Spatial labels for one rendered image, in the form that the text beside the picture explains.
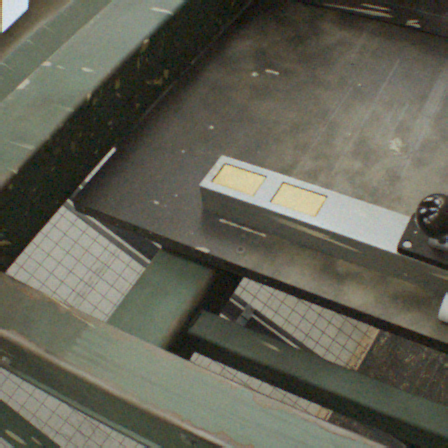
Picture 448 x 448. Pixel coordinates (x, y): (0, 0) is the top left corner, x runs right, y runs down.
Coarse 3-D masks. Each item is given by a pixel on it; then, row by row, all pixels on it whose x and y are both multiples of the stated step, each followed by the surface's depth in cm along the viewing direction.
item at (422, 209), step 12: (420, 204) 58; (432, 204) 57; (444, 204) 57; (420, 216) 57; (432, 216) 57; (444, 216) 56; (420, 228) 58; (432, 228) 57; (444, 228) 57; (432, 240) 67; (444, 240) 65
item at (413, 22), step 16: (304, 0) 105; (320, 0) 104; (336, 0) 102; (352, 0) 101; (368, 0) 99; (384, 0) 98; (400, 0) 97; (416, 0) 95; (432, 0) 94; (368, 16) 101; (384, 16) 100; (400, 16) 98; (416, 16) 97; (432, 16) 96; (432, 32) 98
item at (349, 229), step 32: (224, 160) 79; (224, 192) 76; (256, 192) 76; (320, 192) 75; (256, 224) 77; (288, 224) 74; (320, 224) 72; (352, 224) 72; (384, 224) 71; (352, 256) 73; (384, 256) 70
